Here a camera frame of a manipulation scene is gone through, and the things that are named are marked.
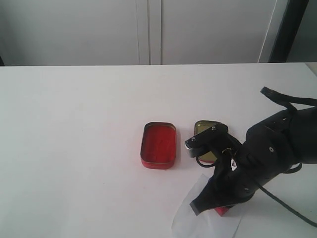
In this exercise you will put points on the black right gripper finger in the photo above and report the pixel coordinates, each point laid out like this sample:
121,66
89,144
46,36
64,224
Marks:
210,198

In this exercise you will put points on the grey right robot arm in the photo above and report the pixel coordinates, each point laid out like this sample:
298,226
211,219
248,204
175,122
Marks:
271,147

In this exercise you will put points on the small red block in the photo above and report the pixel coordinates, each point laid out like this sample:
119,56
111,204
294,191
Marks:
221,210

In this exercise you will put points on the dark vertical post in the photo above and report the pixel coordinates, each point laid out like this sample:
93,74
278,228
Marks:
293,15

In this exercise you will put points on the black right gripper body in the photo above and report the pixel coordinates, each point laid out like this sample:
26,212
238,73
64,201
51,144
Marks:
238,174

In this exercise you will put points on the white paper sheet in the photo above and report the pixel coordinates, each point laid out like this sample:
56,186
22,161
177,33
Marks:
208,224

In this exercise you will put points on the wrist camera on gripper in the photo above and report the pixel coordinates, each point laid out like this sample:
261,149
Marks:
200,143

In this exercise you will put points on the gold tin lid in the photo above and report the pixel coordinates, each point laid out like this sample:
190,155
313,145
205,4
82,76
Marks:
209,158

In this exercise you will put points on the red tin box base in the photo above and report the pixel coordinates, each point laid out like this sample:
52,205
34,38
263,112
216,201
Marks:
158,147

